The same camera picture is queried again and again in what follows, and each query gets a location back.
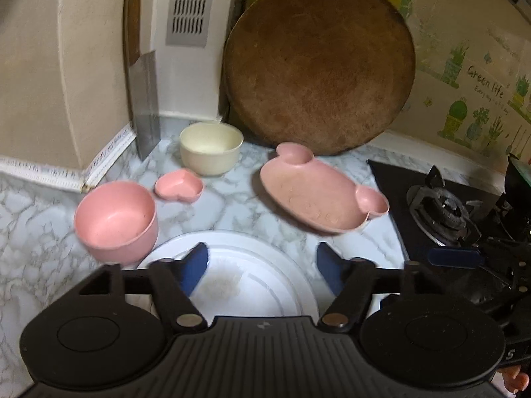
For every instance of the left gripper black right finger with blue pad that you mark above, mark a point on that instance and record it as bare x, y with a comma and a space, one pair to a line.
351, 282

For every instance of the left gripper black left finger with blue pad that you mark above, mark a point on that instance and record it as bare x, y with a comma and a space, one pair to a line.
173, 281

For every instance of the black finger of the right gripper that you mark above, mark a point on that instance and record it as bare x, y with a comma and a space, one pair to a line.
444, 256

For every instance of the white floral plate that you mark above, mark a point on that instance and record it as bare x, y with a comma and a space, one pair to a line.
245, 277

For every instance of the pink round bowl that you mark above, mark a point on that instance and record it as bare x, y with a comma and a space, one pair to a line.
117, 222

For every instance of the pink bear-shaped plate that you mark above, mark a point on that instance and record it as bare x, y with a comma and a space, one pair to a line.
317, 194

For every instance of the small pink heart dish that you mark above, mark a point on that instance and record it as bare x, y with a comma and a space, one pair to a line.
182, 185

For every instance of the cream round bowl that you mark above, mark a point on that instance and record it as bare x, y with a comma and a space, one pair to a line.
210, 149

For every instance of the person's hand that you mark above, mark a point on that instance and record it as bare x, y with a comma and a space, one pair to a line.
514, 379

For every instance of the black gas stove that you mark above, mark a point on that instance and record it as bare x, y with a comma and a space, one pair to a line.
430, 212

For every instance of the black wok pan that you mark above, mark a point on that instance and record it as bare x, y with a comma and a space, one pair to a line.
518, 186

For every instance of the round wooden cutting board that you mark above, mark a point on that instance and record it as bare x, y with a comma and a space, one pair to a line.
329, 74

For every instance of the green plant wall sticker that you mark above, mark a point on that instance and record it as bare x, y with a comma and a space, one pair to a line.
471, 93

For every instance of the cleaver with wooden handle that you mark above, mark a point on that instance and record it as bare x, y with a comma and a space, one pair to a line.
141, 82

